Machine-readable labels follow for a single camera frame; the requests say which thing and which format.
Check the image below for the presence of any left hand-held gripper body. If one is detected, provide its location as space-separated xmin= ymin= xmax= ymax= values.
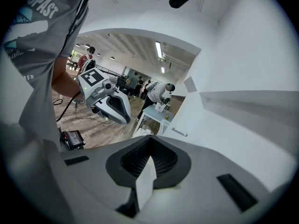
xmin=78 ymin=67 xmax=117 ymax=113

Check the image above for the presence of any black cable on shirt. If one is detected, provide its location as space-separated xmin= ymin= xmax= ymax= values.
xmin=65 ymin=0 xmax=99 ymax=41

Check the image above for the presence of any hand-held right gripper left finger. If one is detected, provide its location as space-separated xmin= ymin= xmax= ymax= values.
xmin=43 ymin=135 xmax=152 ymax=224

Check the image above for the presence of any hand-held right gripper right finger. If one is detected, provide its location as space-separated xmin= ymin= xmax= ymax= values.
xmin=140 ymin=135 xmax=283 ymax=224

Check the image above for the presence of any person's grey printed t-shirt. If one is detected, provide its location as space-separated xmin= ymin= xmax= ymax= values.
xmin=0 ymin=0 xmax=91 ymax=149

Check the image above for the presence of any black metal railing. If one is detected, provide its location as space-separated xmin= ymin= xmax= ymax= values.
xmin=94 ymin=64 xmax=124 ymax=79

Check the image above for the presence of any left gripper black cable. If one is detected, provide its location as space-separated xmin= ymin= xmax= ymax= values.
xmin=56 ymin=91 xmax=81 ymax=123

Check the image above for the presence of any pale blue desk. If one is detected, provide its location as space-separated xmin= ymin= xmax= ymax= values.
xmin=137 ymin=105 xmax=175 ymax=135

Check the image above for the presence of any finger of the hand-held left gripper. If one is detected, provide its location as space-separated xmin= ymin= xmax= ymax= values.
xmin=93 ymin=99 xmax=128 ymax=125
xmin=112 ymin=91 xmax=132 ymax=125

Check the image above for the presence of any grey square wall plate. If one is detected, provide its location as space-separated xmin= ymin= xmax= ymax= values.
xmin=183 ymin=76 xmax=198 ymax=93

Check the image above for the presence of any grey metal handle bracket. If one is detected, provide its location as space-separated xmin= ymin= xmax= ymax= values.
xmin=171 ymin=126 xmax=189 ymax=138

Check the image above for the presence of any long white desk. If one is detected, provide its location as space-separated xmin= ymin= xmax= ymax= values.
xmin=161 ymin=91 xmax=299 ymax=193

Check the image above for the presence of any person's left forearm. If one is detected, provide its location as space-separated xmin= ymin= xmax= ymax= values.
xmin=51 ymin=56 xmax=85 ymax=102

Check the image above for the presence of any white rectangular box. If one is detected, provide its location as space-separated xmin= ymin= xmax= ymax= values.
xmin=135 ymin=154 xmax=157 ymax=211

